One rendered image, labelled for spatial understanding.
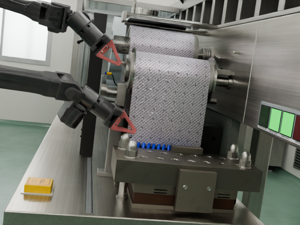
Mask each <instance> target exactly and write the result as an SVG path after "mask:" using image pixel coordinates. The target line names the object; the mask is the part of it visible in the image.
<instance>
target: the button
mask: <svg viewBox="0 0 300 225"><path fill-rule="evenodd" d="M52 187H53V179H49V178H36V177H28V178H27V180H26V183H25V184H24V192H31V193H44V194H50V193H51V190H52Z"/></svg>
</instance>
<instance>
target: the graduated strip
mask: <svg viewBox="0 0 300 225"><path fill-rule="evenodd" d="M85 213H89V214H94V191H93V158H89V157H87V170H86V200H85Z"/></svg>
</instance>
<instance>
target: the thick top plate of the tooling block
mask: <svg viewBox="0 0 300 225"><path fill-rule="evenodd" d="M137 150H138V153H137V159H129V158H125V157H124V155H125V150H121V149H118V146H113V149H112V160H111V168H112V174H113V179H114V182H123V183H140V184H152V185H164V186H177V179H178V172H179V168H181V169H192V170H204V171H215V172H216V173H217V181H216V187H215V189H218V190H230V191H242V192H260V187H261V181H262V176H263V171H261V170H260V169H258V168H257V167H255V166H254V165H253V164H251V165H250V166H251V169H245V168H241V167H239V166H238V164H239V161H240V158H241V157H238V158H239V159H238V160H233V159H229V158H227V157H226V156H227V155H217V154H202V155H199V154H185V153H175V152H171V151H170V150H158V149H148V148H137Z"/></svg>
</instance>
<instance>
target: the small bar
mask: <svg viewBox="0 0 300 225"><path fill-rule="evenodd" d="M170 151H171V152H175V153H185V154H199V155H202V154H203V149H202V148H201V147H193V146H179V145H171V149H170Z"/></svg>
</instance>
